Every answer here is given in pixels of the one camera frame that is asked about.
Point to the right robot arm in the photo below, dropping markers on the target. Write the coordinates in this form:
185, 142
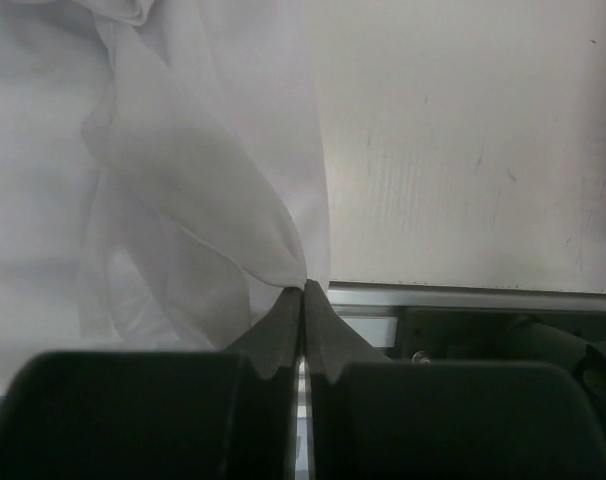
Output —
483, 392

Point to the white t-shirt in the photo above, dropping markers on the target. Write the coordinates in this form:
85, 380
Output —
162, 177

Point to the aluminium mounting rail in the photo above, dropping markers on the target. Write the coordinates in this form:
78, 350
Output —
375, 309

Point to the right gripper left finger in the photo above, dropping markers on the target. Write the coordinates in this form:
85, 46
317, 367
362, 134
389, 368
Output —
159, 415

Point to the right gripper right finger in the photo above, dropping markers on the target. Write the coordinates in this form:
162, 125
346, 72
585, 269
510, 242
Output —
461, 394

